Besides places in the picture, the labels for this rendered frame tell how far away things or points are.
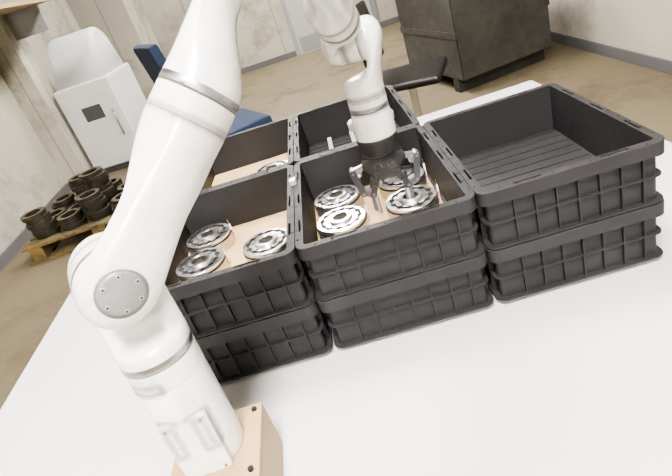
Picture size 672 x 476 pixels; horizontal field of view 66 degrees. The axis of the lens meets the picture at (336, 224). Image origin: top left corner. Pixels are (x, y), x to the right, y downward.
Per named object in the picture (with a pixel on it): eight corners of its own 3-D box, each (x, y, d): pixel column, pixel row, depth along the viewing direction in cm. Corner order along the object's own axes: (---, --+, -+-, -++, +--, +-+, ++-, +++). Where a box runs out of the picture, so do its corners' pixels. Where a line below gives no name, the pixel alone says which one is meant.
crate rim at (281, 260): (299, 264, 84) (294, 251, 83) (127, 315, 86) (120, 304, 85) (296, 172, 119) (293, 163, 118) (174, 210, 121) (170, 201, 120)
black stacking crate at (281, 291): (316, 309, 89) (295, 254, 83) (154, 356, 91) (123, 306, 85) (309, 208, 124) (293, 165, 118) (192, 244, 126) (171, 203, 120)
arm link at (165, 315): (49, 250, 60) (120, 362, 67) (54, 276, 52) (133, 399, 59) (126, 214, 63) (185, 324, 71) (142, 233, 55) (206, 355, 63)
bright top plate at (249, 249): (294, 246, 100) (293, 243, 100) (244, 264, 100) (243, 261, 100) (288, 224, 109) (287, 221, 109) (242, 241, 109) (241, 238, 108)
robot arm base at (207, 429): (244, 460, 67) (189, 362, 60) (176, 485, 67) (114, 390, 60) (244, 409, 76) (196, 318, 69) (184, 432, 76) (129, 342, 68)
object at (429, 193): (442, 203, 98) (442, 200, 97) (391, 219, 98) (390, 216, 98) (430, 182, 107) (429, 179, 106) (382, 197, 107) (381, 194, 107)
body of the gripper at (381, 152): (355, 144, 92) (368, 190, 97) (401, 130, 92) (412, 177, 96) (351, 131, 99) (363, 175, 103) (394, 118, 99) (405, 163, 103)
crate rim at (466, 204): (480, 209, 82) (477, 196, 81) (299, 263, 84) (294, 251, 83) (423, 132, 117) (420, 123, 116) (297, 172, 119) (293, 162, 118)
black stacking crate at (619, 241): (669, 260, 90) (669, 200, 84) (499, 309, 92) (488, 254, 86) (562, 174, 125) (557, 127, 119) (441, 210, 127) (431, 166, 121)
